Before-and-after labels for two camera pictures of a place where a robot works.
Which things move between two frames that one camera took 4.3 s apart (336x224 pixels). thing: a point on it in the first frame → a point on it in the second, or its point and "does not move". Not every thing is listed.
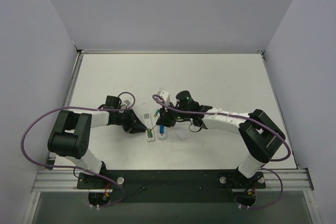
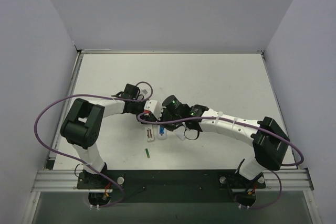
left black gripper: x=128 y=120 → x=144 y=116
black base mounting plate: x=171 y=186 does not move
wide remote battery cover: x=181 y=134 does not move
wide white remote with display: x=162 y=136 does not move
